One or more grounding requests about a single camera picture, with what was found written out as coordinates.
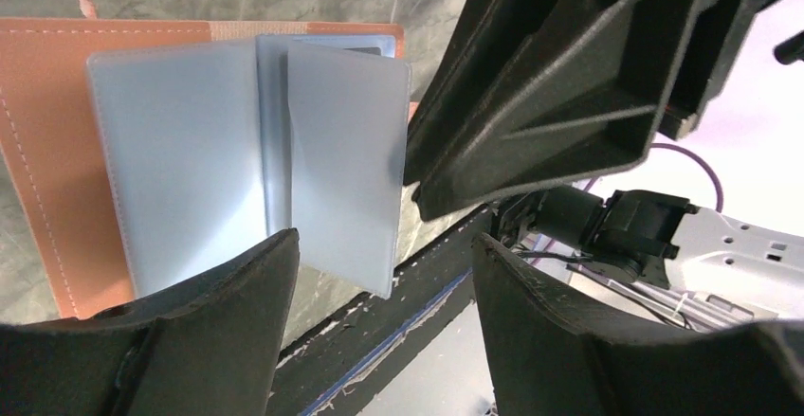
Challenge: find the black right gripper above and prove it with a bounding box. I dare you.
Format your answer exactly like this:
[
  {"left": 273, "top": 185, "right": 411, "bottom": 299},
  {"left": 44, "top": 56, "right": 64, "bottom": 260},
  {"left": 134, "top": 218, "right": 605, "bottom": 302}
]
[{"left": 659, "top": 0, "right": 779, "bottom": 140}]

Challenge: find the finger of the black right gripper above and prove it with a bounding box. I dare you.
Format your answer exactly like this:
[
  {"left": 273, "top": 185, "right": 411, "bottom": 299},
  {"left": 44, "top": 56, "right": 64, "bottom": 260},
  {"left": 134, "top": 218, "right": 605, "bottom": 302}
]
[
  {"left": 404, "top": 0, "right": 603, "bottom": 188},
  {"left": 414, "top": 0, "right": 716, "bottom": 221}
]

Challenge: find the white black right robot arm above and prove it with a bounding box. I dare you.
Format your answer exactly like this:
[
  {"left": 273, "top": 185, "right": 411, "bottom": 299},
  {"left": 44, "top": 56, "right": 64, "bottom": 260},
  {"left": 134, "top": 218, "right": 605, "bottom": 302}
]
[{"left": 404, "top": 0, "right": 779, "bottom": 288}]

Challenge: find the tan card holder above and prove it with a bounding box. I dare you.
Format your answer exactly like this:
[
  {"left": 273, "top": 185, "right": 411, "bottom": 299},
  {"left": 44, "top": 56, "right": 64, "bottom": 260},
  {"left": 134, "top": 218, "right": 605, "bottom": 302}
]
[{"left": 1, "top": 18, "right": 411, "bottom": 318}]

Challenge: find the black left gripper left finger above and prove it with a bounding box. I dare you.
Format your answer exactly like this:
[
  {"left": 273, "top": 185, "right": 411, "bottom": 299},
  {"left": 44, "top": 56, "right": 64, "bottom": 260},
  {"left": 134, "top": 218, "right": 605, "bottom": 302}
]
[{"left": 1, "top": 228, "right": 300, "bottom": 415}]

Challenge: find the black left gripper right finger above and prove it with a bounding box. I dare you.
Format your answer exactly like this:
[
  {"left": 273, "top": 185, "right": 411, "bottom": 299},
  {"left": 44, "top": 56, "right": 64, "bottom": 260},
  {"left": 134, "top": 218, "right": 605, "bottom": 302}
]
[{"left": 472, "top": 234, "right": 803, "bottom": 415}]

